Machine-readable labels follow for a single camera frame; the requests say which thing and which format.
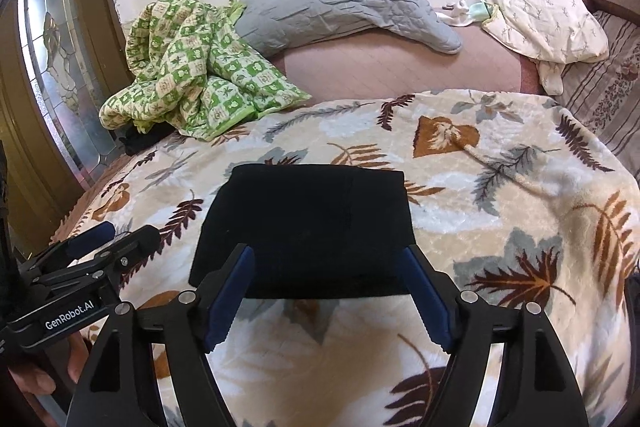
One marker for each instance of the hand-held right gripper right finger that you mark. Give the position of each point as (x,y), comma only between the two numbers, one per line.
(425,297)

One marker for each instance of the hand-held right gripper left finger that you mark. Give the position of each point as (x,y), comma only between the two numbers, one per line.
(230,297)

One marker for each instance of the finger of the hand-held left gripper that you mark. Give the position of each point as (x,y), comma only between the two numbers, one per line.
(92,236)
(130,247)

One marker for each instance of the black pants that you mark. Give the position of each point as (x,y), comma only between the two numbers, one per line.
(310,227)

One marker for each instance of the person's left hand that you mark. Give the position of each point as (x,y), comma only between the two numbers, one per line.
(35,379)

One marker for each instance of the leaf-printed fleece blanket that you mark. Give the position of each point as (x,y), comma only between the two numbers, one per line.
(350,357)

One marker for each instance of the black cloth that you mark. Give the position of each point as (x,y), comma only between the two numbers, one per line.
(145,139)

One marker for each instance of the wooden door with glass pane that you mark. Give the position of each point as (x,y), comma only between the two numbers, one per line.
(50,82)

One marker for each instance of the green checked quilt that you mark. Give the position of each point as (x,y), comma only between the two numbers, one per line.
(200,57)

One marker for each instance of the pink bed sheet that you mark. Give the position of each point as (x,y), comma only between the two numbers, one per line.
(400,67)

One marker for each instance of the small white green cloth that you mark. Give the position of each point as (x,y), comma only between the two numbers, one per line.
(462,13)

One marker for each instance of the striped floral pillow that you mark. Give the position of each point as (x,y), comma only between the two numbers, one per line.
(610,77)

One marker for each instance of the cream printed garment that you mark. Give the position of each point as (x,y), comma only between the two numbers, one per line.
(545,22)

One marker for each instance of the grey quilted pillow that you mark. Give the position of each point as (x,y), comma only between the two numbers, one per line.
(340,2)

